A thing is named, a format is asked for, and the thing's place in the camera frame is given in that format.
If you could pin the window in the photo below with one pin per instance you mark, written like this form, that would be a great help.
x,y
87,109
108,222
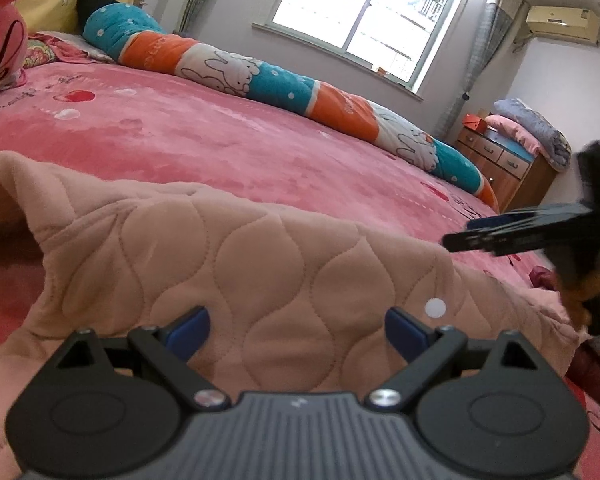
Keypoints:
x,y
355,5

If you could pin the floral patterned cloth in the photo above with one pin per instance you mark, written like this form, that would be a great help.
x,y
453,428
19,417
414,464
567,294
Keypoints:
x,y
55,50

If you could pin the person's right hand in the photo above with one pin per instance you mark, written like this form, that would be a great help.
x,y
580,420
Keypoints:
x,y
577,302

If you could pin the black cushion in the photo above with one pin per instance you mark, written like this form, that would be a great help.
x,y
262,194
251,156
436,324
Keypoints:
x,y
87,7

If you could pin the pink lettered heart pillow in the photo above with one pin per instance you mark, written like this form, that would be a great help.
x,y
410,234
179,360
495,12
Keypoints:
x,y
0,50

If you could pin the red box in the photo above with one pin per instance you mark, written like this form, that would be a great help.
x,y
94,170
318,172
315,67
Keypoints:
x,y
474,122

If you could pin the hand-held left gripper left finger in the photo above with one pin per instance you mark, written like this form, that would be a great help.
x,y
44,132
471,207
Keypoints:
x,y
190,332

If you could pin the grey-blue folded blanket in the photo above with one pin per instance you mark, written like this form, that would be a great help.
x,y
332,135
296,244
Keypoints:
x,y
535,130

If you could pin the long teal orange bolster pillow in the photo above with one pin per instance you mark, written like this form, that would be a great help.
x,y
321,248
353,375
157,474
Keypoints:
x,y
280,82

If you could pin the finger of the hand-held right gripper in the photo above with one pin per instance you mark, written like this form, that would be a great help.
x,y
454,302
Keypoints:
x,y
520,221
500,242

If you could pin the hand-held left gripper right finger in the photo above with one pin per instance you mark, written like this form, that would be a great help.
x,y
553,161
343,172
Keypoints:
x,y
405,332

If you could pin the beige wall air conditioner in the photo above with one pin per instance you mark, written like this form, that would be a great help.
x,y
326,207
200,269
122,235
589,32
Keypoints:
x,y
560,25

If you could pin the pink heart-print bed blanket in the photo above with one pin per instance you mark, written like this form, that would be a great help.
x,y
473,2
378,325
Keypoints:
x,y
230,145

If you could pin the pink quilted fleece garment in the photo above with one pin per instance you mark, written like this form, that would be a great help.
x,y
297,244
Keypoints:
x,y
280,270

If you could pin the wooden dresser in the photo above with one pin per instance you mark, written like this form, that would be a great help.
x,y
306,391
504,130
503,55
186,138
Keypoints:
x,y
510,170

